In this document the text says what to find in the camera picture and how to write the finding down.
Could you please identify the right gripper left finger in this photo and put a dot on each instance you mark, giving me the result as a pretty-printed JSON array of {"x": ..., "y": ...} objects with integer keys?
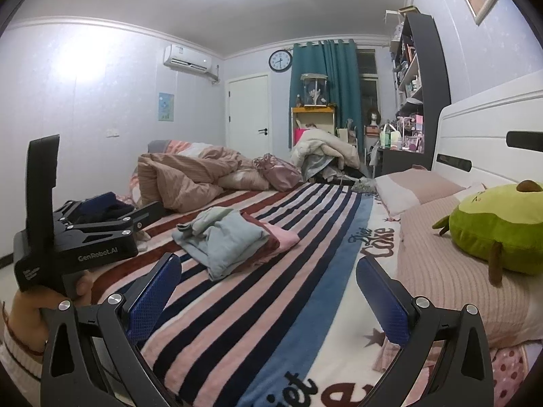
[{"x": 72, "y": 373}]

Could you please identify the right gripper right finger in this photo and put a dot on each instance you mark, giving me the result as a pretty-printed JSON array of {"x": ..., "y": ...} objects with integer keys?
[{"x": 462, "y": 375}]

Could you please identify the dark navy knit sweater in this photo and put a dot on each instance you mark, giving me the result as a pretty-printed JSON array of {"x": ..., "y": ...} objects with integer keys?
[{"x": 104, "y": 207}]

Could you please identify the left forearm white sleeve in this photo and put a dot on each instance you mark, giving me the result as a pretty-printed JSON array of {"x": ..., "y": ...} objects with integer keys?
[{"x": 23, "y": 368}]

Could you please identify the person's left hand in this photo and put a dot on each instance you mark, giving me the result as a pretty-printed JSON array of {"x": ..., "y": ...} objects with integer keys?
[{"x": 27, "y": 322}]

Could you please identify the pink knit bedspread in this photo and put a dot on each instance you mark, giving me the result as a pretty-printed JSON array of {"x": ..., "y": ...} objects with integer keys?
[{"x": 431, "y": 265}]

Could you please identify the polka dot bed sheet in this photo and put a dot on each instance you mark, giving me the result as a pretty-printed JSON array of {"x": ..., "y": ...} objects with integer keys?
[{"x": 510, "y": 367}]

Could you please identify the striped fleece blanket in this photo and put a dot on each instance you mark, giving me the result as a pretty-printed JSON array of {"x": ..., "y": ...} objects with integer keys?
[{"x": 294, "y": 331}]

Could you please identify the green avocado plush toy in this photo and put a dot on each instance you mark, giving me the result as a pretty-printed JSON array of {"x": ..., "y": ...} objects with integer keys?
[{"x": 501, "y": 226}]

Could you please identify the tan pink quilted duvet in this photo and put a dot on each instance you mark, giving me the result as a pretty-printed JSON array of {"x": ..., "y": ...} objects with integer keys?
[{"x": 192, "y": 175}]

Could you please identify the light blue sweatshirt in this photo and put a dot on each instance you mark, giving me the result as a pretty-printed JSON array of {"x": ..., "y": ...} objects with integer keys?
[{"x": 217, "y": 238}]

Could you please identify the pink ribbed pillow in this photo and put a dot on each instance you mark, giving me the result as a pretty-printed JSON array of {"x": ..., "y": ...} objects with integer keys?
[{"x": 404, "y": 190}]

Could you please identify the pink folded garment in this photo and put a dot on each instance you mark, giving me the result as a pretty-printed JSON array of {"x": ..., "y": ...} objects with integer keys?
[{"x": 286, "y": 239}]

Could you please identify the dark red folded garment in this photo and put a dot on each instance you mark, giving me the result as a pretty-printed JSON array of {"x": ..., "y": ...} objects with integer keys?
[{"x": 263, "y": 241}]

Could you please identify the pink satin handbag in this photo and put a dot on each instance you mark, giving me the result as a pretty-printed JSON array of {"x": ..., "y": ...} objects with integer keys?
[{"x": 281, "y": 175}]

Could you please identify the white bed headboard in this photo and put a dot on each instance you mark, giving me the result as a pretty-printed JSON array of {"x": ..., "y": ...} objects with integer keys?
[{"x": 485, "y": 138}]

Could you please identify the cream blanket pile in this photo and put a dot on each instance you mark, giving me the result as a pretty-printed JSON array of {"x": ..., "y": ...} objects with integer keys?
[{"x": 317, "y": 149}]

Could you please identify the wig mannequin head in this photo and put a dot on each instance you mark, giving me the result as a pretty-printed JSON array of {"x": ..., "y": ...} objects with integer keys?
[{"x": 373, "y": 116}]

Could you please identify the white air conditioner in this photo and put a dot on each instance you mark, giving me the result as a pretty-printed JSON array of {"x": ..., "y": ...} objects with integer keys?
[{"x": 181, "y": 58}]

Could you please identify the yellow shelf cabinet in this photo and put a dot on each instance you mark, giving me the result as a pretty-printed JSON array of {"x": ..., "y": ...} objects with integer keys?
[{"x": 307, "y": 117}]

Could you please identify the white door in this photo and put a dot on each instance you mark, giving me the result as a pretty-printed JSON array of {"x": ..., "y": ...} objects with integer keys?
[{"x": 248, "y": 115}]

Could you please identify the dark tall bookshelf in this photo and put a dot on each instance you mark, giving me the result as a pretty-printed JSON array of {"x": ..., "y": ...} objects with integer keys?
[{"x": 422, "y": 87}]

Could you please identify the glass display case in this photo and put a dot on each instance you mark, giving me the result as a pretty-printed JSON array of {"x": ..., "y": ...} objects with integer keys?
[{"x": 315, "y": 89}]

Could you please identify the teal curtain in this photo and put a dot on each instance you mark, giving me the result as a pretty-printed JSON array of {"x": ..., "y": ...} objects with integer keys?
[{"x": 337, "y": 59}]

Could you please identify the wall light switch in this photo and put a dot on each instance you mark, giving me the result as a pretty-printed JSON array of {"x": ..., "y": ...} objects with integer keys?
[{"x": 112, "y": 134}]

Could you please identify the small blue wall poster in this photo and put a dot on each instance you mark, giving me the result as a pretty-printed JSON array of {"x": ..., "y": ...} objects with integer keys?
[{"x": 166, "y": 107}]

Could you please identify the round wall clock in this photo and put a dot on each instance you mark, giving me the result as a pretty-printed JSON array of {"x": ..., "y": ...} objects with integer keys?
[{"x": 280, "y": 61}]

